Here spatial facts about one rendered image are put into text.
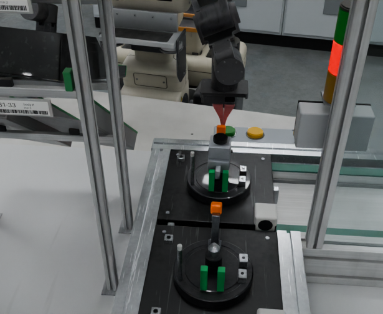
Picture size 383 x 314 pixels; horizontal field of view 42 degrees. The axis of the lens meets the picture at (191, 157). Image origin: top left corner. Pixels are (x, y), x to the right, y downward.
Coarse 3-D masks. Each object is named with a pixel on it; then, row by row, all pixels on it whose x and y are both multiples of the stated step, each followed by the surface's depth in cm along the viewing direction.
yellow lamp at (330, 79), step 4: (328, 72) 77; (328, 76) 77; (332, 76) 76; (328, 80) 77; (332, 80) 76; (328, 84) 78; (332, 84) 77; (324, 88) 79; (328, 88) 78; (332, 88) 77; (324, 92) 79; (328, 92) 78; (332, 92) 77; (324, 96) 79; (328, 96) 78; (332, 96) 78; (328, 100) 79
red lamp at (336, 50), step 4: (336, 44) 73; (332, 48) 75; (336, 48) 74; (340, 48) 73; (332, 52) 75; (336, 52) 74; (340, 52) 73; (332, 56) 75; (336, 56) 74; (340, 56) 74; (332, 60) 75; (336, 60) 74; (332, 64) 75; (336, 64) 75; (328, 68) 77; (332, 68) 76; (336, 68) 75; (332, 72) 76; (336, 72) 75
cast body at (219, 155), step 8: (216, 136) 101; (224, 136) 101; (216, 144) 100; (224, 144) 100; (216, 152) 100; (224, 152) 100; (208, 160) 101; (216, 160) 101; (224, 160) 101; (208, 168) 102; (216, 168) 100; (224, 168) 101; (216, 176) 100
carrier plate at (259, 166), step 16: (176, 160) 115; (240, 160) 115; (256, 160) 115; (176, 176) 110; (256, 176) 110; (272, 176) 110; (176, 192) 106; (256, 192) 106; (272, 192) 106; (160, 208) 102; (176, 208) 102; (192, 208) 102; (208, 208) 102; (224, 208) 102; (240, 208) 102; (160, 224) 100; (176, 224) 100; (192, 224) 99; (208, 224) 99; (224, 224) 99; (240, 224) 98
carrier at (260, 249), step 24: (192, 240) 94; (240, 240) 94; (264, 240) 94; (168, 264) 90; (192, 264) 87; (216, 264) 84; (240, 264) 86; (264, 264) 90; (144, 288) 85; (168, 288) 85; (192, 288) 83; (216, 288) 83; (240, 288) 83; (264, 288) 85; (144, 312) 82; (168, 312) 82; (192, 312) 82; (216, 312) 82; (240, 312) 82; (264, 312) 79
